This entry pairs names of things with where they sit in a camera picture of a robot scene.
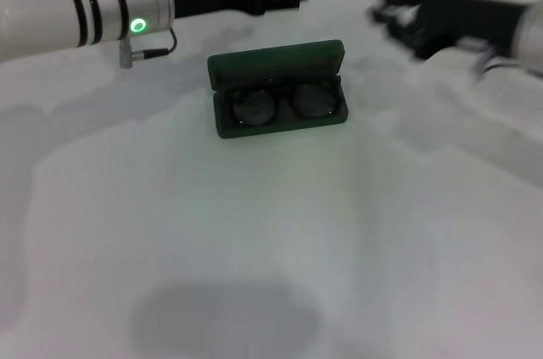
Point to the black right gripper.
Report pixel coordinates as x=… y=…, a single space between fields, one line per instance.
x=466 y=15

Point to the green glasses case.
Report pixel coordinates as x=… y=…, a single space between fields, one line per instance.
x=275 y=60

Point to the black glasses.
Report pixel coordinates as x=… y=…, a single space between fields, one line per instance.
x=254 y=108

